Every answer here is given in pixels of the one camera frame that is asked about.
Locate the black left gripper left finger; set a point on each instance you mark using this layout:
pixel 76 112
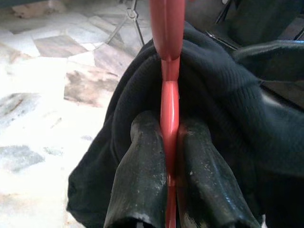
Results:
pixel 140 178

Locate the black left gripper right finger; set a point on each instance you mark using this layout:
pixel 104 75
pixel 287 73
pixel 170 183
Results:
pixel 209 185

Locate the red plastic hanger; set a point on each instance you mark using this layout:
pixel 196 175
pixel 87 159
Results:
pixel 169 107

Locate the navy shirt white print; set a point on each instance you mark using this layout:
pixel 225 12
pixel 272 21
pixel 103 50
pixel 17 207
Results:
pixel 213 95

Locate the silver metal clothes rack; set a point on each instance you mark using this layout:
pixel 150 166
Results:
pixel 131 14

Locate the black folding chair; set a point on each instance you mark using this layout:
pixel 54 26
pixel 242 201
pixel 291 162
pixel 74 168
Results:
pixel 261 19

